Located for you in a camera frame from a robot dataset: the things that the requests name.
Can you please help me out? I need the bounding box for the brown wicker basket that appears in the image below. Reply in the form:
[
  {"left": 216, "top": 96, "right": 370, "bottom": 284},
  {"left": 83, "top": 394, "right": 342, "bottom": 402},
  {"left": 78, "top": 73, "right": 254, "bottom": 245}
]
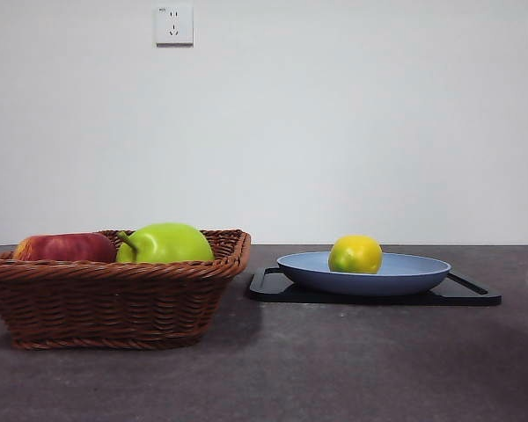
[{"left": 0, "top": 228, "right": 253, "bottom": 352}]

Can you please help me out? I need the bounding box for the red apple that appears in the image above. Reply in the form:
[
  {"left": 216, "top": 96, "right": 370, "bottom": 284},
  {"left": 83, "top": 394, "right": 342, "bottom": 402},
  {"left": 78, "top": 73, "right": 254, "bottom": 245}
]
[{"left": 12, "top": 232, "right": 118, "bottom": 264}]

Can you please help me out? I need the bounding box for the blue round plate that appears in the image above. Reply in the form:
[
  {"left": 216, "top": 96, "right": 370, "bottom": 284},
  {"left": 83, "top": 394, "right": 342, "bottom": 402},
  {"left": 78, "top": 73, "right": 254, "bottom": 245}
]
[{"left": 276, "top": 251, "right": 451, "bottom": 296}]

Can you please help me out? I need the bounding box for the green apple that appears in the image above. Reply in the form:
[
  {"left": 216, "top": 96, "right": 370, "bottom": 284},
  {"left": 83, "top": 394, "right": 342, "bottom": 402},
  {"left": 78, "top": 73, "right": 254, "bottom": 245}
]
[{"left": 115, "top": 222, "right": 216, "bottom": 265}]

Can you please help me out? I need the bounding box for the white wall socket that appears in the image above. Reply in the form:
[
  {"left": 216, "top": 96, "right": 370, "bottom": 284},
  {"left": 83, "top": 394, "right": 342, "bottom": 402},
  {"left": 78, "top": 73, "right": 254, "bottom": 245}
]
[{"left": 155, "top": 4, "right": 194, "bottom": 47}]

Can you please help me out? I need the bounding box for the black flat tray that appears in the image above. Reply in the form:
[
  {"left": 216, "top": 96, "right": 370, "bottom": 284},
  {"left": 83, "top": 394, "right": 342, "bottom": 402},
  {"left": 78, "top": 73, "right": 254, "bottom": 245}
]
[{"left": 247, "top": 266, "right": 502, "bottom": 308}]

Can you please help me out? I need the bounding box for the yellow lemon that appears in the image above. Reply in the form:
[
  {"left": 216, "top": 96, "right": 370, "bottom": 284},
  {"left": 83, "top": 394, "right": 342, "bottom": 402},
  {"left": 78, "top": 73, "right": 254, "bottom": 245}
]
[{"left": 327, "top": 234, "right": 384, "bottom": 275}]

